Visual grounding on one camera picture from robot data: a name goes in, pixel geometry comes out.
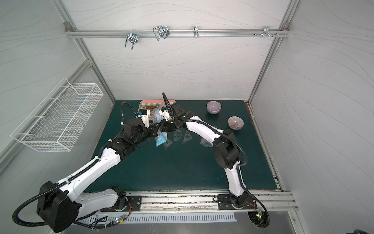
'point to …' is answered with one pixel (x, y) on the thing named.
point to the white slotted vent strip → (158, 217)
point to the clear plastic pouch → (205, 143)
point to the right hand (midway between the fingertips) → (156, 129)
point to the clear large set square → (167, 145)
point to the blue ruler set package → (161, 137)
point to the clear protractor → (177, 135)
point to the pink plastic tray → (155, 101)
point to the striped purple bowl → (235, 122)
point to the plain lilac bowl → (214, 107)
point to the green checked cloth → (151, 108)
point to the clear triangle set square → (185, 138)
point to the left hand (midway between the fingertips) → (161, 124)
